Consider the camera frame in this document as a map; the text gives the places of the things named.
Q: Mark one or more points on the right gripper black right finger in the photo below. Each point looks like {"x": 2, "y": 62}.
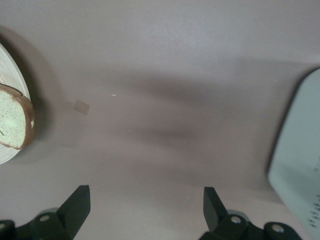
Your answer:
{"x": 217, "y": 220}

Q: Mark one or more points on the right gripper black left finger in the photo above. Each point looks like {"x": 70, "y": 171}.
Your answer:
{"x": 72, "y": 212}

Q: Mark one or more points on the bread slice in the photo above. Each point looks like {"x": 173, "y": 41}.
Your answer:
{"x": 12, "y": 117}

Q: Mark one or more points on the round wooden plate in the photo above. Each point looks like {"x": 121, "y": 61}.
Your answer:
{"x": 10, "y": 67}

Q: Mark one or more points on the silver two-slot toaster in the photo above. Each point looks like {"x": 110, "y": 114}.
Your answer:
{"x": 297, "y": 150}

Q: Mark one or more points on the small brown tape square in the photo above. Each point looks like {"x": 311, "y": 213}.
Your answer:
{"x": 81, "y": 107}

